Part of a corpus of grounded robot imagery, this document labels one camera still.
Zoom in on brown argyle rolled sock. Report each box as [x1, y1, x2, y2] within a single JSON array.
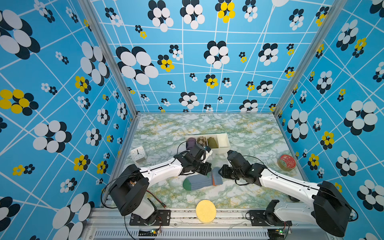
[[197, 136, 208, 147]]

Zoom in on green circuit board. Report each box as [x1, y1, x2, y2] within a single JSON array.
[[139, 230, 159, 237], [268, 229, 285, 240]]

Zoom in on white square alarm clock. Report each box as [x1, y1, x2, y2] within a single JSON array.
[[130, 146, 148, 163]]

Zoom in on olive green rolled sock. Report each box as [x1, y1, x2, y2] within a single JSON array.
[[207, 137, 219, 149]]

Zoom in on purple rolled sock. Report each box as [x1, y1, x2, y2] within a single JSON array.
[[186, 138, 196, 151]]

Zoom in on red black cable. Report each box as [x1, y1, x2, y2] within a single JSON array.
[[145, 189, 168, 209]]

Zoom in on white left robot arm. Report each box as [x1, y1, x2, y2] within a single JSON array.
[[107, 144, 213, 220]]

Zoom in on aluminium front rail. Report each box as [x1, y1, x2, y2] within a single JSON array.
[[81, 209, 336, 240]]

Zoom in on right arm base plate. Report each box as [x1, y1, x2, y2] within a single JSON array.
[[246, 210, 293, 227]]

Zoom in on white divided storage box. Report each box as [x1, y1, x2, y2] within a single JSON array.
[[185, 133, 231, 154]]

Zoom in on aluminium corner post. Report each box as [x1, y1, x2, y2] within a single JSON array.
[[79, 0, 138, 119], [274, 0, 347, 118]]

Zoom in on aluminium corner post left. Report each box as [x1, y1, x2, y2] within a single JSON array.
[[79, 0, 138, 119]]

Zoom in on green circuit board right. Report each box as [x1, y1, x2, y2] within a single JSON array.
[[268, 229, 285, 240]]

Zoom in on grey blue striped sock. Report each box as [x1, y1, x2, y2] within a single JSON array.
[[183, 168, 223, 191]]

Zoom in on aluminium corner post right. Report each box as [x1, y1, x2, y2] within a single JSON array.
[[274, 0, 347, 118]]

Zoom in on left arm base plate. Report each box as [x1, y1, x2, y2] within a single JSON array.
[[129, 210, 171, 227]]

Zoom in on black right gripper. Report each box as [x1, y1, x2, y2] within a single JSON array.
[[216, 164, 244, 180]]

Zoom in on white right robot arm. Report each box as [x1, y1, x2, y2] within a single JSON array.
[[219, 151, 358, 238]]

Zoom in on green circuit board left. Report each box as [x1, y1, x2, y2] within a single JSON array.
[[139, 230, 159, 237]]

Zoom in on yellow round sponge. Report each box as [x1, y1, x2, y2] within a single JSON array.
[[196, 200, 217, 224]]

